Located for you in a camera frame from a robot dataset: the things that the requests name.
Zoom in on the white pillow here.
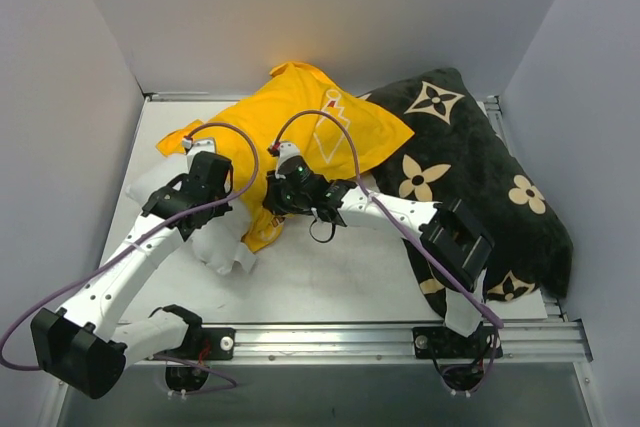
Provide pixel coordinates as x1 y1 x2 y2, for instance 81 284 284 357
125 154 257 275

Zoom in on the yellow printed pillowcase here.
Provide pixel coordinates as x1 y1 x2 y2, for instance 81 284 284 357
156 62 414 252

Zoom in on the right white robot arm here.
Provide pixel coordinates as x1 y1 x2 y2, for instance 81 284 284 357
264 156 504 356

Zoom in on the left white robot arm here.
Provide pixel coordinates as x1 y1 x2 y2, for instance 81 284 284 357
30 152 233 399

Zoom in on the black floral plush pillow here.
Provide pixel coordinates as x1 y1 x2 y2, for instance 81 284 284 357
364 68 573 302

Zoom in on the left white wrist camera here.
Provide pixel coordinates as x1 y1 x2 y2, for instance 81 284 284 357
181 137 217 170

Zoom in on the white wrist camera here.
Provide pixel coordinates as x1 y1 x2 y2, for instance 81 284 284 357
181 137 217 170
268 141 301 169

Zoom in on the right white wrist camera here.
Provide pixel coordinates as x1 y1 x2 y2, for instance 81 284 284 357
268 141 301 169

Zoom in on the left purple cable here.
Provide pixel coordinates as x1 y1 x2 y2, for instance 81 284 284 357
0 121 261 393

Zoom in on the purple cable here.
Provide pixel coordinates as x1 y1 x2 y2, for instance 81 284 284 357
0 121 261 393
269 109 505 393

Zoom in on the aluminium front rail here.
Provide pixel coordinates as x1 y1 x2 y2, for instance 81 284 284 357
57 322 594 367

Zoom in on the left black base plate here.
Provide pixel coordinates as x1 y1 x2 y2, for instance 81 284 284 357
166 327 236 362

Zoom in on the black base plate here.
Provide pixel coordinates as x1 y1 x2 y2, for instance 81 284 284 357
166 327 236 362
412 326 494 360

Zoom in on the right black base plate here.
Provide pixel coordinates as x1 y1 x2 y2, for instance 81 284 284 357
412 326 494 360

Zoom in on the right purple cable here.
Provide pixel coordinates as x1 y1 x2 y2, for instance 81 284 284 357
269 109 505 393

